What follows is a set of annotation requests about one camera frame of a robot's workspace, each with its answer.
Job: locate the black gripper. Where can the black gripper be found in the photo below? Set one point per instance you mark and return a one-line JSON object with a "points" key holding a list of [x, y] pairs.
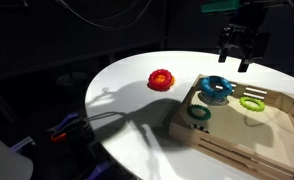
{"points": [[242, 32]]}

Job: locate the wooden slatted tray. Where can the wooden slatted tray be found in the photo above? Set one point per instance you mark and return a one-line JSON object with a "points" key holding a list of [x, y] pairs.
{"points": [[254, 132]]}

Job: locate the grey metal ring base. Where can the grey metal ring base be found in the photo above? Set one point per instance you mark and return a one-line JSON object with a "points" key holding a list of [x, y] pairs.
{"points": [[212, 101]]}

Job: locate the orange handled clamp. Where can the orange handled clamp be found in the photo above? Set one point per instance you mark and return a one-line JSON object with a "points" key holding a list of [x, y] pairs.
{"points": [[70, 123]]}

